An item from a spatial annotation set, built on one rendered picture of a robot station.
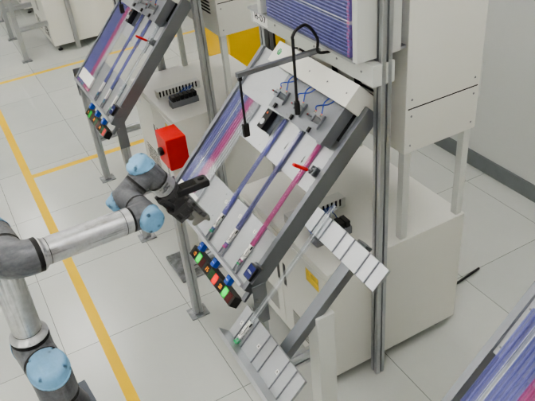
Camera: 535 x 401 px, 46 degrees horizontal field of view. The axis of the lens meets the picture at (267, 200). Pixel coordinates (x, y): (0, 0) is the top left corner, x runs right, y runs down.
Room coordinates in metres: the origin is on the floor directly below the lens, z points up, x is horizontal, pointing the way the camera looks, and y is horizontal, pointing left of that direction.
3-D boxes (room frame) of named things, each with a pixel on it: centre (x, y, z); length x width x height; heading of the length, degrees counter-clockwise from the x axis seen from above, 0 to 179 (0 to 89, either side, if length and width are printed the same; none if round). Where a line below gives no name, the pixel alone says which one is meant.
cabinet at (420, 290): (2.13, -0.32, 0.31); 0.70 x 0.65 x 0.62; 26
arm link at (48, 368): (1.27, 0.69, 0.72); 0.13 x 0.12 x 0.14; 35
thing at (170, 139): (2.58, 0.41, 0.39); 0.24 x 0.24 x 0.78; 26
